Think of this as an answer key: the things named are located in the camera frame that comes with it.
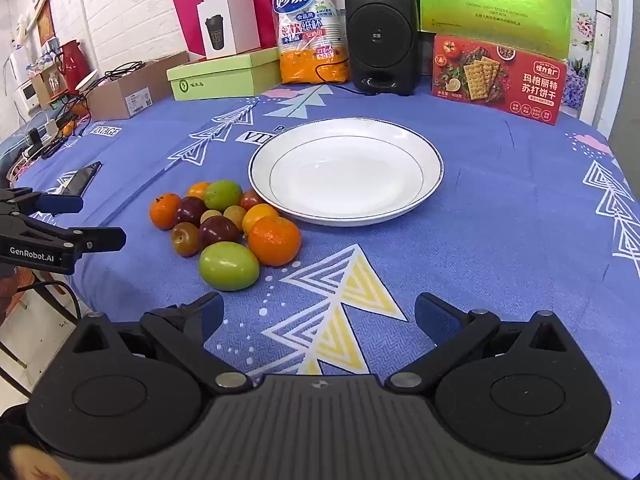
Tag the orange paper cup pack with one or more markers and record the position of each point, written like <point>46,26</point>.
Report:
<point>306,62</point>

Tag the small green plum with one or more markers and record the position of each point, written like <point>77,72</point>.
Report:
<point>222,195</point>

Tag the dark purple plum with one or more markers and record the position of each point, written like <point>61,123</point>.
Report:
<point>190,211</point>
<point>217,231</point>

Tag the green gift box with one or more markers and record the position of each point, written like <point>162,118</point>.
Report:
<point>495,5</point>

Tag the black phone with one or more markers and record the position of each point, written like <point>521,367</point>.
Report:
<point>85,176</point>

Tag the white appliance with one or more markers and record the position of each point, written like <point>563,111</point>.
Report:
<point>24,95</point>

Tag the red kettle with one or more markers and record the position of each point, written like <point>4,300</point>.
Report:
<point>75,65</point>

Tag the framed wall picture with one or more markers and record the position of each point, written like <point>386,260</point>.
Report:
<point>45,24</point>

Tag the green shoe box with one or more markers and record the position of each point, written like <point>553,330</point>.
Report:
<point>225,82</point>

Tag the red and yellow plum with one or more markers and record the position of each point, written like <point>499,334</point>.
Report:
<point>184,239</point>

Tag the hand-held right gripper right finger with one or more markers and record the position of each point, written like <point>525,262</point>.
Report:
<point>436,321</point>

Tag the black speaker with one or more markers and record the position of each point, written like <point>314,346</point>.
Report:
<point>382,35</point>

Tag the white door frame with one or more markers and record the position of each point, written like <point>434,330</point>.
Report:
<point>612,35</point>

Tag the small red plum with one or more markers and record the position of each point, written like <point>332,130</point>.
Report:
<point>251,199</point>

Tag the pink paper bag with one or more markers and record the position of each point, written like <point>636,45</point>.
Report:
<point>185,10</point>

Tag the small orange tangerine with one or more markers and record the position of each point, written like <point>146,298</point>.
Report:
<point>164,211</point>

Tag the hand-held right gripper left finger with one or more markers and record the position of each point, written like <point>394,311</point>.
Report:
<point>210,316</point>

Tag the blue printed tablecloth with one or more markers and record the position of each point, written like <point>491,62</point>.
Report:
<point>500,210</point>

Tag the floral wall cloth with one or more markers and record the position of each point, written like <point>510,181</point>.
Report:
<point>582,35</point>

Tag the yellow-orange kumquat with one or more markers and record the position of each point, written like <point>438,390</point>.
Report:
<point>256,214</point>
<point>198,189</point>

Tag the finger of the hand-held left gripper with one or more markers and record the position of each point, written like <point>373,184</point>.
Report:
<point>60,204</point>
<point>100,240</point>

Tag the white plate with blue rim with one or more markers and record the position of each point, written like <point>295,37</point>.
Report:
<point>345,170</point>

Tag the red cracker box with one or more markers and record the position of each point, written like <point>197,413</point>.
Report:
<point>535,91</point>

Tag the large green plum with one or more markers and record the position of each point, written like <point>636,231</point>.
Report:
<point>229,266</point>

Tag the tan longan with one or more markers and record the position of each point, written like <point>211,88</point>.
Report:
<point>234,216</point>
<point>210,216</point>

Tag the brown cardboard box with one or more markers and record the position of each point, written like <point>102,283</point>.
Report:
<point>125,94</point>

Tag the large orange tangerine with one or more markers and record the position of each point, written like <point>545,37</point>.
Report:
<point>274,241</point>

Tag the white coffee cup box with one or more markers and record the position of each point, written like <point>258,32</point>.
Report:
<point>241,15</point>

